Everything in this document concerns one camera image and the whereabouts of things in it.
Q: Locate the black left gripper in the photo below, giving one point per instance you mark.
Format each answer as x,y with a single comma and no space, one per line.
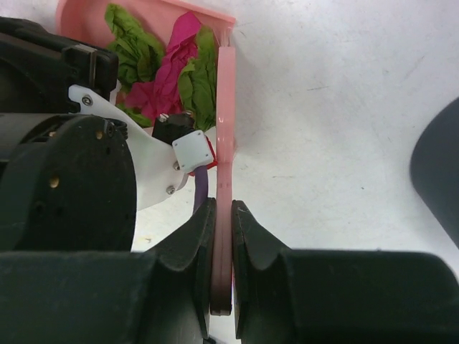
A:
38,68

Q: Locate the pink plastic dustpan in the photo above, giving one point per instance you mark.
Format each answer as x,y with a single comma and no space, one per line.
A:
85,22

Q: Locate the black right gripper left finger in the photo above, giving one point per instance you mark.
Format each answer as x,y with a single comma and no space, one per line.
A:
157,296

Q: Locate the dark grey waste bin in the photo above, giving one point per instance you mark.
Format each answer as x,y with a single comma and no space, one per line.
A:
434,168

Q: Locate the pink hand brush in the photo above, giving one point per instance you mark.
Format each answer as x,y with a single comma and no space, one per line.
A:
221,280

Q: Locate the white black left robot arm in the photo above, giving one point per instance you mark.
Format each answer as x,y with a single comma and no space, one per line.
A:
67,178

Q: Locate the green and pink paper scrap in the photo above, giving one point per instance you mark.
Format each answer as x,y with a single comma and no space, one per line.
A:
186,79

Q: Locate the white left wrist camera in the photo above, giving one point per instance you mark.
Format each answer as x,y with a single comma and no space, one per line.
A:
160,168

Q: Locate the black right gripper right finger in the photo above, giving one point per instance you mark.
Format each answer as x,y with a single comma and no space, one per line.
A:
285,295

